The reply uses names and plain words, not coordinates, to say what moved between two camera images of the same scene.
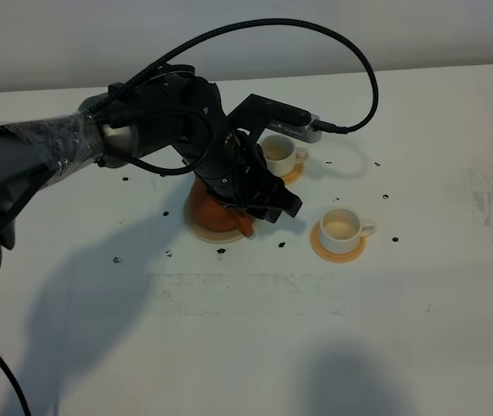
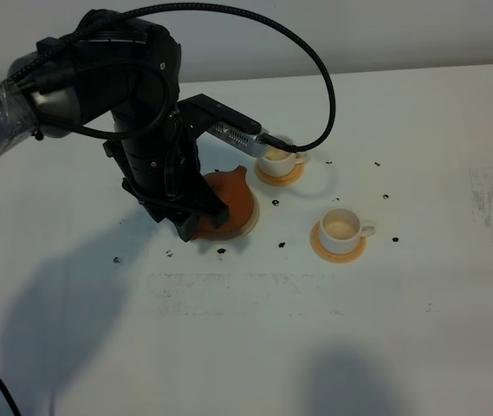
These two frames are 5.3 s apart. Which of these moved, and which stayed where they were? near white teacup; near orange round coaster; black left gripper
Moved: black left gripper
Stayed: near orange round coaster; near white teacup
